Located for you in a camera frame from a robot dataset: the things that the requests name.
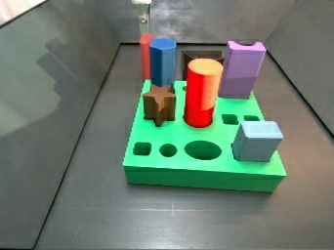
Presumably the red cylinder peg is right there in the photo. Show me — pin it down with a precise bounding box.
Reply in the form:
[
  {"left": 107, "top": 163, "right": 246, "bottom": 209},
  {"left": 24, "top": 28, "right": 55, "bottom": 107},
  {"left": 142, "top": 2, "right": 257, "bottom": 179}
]
[{"left": 184, "top": 59, "right": 223, "bottom": 128}]

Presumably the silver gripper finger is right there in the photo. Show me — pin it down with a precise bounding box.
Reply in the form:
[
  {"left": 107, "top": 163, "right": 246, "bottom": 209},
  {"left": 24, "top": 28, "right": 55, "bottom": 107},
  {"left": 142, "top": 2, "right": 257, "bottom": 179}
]
[{"left": 131, "top": 0, "right": 151, "bottom": 33}]

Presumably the red square-circle peg object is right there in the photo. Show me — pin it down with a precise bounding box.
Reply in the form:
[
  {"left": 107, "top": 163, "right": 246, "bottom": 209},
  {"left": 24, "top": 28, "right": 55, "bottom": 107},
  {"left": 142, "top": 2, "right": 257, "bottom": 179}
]
[{"left": 139, "top": 33, "right": 152, "bottom": 80}]

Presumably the purple notched block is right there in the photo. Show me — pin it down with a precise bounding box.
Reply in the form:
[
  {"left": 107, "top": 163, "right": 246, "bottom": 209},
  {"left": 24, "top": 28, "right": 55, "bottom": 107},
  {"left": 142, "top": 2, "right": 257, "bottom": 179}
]
[{"left": 218, "top": 41, "right": 266, "bottom": 99}]

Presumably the green shape sorter board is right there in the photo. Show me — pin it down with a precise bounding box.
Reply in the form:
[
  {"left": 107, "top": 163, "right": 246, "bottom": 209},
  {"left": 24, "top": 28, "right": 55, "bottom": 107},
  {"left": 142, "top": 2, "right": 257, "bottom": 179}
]
[{"left": 123, "top": 81, "right": 287, "bottom": 192}]

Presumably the blue hexagonal prism peg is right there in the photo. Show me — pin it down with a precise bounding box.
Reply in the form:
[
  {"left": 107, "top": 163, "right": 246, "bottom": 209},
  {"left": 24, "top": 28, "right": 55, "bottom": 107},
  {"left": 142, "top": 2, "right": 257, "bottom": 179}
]
[{"left": 150, "top": 38, "right": 176, "bottom": 87}]

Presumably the light blue square block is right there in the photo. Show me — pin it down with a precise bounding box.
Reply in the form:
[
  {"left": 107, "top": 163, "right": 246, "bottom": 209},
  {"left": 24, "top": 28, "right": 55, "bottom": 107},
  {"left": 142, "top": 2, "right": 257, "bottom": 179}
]
[{"left": 231, "top": 121, "right": 283, "bottom": 162}]

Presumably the brown star peg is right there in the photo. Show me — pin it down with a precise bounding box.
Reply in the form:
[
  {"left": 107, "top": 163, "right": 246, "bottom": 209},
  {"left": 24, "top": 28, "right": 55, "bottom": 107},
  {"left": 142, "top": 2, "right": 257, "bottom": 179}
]
[{"left": 142, "top": 84, "right": 176, "bottom": 127}]

